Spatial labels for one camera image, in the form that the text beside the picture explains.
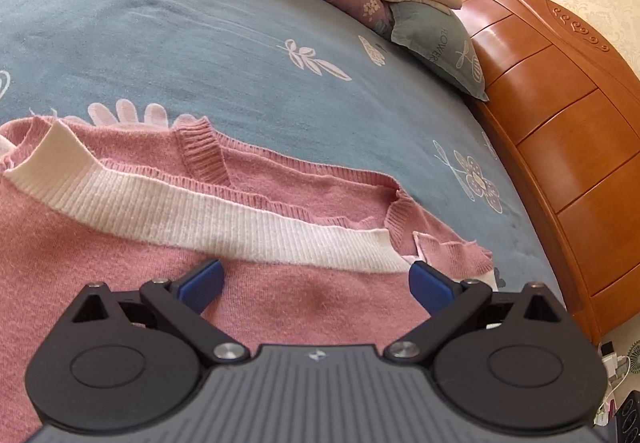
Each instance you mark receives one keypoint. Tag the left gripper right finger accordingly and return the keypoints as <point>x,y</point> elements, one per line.
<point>452,307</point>

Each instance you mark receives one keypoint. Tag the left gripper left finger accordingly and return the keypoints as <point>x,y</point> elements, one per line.
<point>178,307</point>

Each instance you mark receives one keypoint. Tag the pink and cream sweater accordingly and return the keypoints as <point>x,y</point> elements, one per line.
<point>312,254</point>

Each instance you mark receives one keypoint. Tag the white power strip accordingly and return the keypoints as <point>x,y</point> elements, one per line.
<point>616,365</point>

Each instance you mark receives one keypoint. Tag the small desk fan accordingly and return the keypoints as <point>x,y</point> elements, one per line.
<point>634,357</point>

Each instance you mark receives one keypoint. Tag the wooden headboard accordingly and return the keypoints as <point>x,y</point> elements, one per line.
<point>563,115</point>

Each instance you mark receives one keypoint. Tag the grey-green flower pillow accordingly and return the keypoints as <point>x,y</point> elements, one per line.
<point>442,43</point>

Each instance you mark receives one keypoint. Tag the blue floral bed sheet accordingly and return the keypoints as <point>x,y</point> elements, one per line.
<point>296,76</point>

